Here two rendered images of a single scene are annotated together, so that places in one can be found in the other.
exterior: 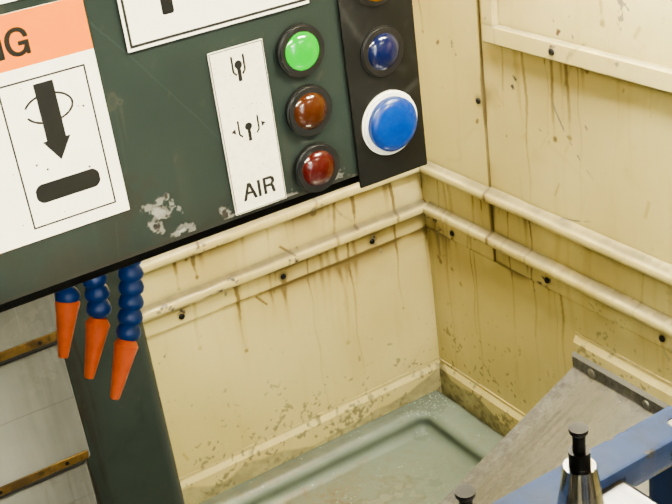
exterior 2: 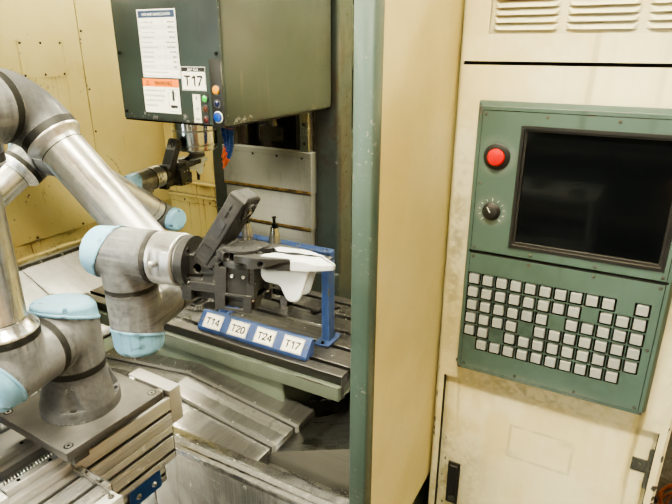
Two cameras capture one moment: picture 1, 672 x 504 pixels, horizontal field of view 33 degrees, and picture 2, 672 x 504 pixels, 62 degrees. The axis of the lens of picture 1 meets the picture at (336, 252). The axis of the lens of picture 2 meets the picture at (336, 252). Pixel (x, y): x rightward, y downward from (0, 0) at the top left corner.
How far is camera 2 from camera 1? 170 cm
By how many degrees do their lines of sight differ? 53
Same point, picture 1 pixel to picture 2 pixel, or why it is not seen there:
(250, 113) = (197, 106)
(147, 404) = (334, 229)
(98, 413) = (322, 224)
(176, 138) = (188, 105)
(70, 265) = (173, 119)
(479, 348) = not seen: hidden behind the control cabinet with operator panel
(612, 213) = not seen: hidden behind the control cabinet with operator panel
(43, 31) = (173, 83)
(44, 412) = (304, 212)
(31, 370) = (303, 199)
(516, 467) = not seen: hidden behind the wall
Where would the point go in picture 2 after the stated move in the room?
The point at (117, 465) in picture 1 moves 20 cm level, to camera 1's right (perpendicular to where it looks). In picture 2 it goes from (323, 242) to (348, 255)
